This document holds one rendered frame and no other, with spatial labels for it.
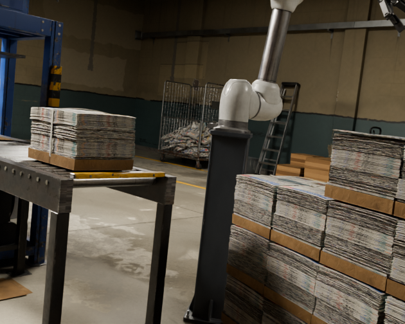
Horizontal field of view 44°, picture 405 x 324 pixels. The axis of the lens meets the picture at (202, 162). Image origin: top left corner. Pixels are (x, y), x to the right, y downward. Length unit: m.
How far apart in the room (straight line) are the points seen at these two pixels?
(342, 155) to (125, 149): 0.89
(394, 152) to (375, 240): 0.28
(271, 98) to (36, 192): 1.34
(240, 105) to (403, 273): 1.29
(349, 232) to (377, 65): 7.59
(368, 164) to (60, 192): 1.03
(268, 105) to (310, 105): 7.06
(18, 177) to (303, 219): 1.10
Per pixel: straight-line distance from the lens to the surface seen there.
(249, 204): 2.14
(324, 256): 1.79
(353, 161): 1.70
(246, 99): 2.55
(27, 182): 1.99
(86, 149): 1.98
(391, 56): 9.12
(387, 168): 1.61
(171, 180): 2.10
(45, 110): 2.17
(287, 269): 1.95
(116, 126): 2.07
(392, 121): 8.96
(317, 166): 8.32
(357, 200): 1.67
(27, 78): 11.57
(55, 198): 1.81
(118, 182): 2.00
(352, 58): 9.32
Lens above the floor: 1.07
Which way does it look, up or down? 5 degrees down
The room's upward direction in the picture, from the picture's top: 6 degrees clockwise
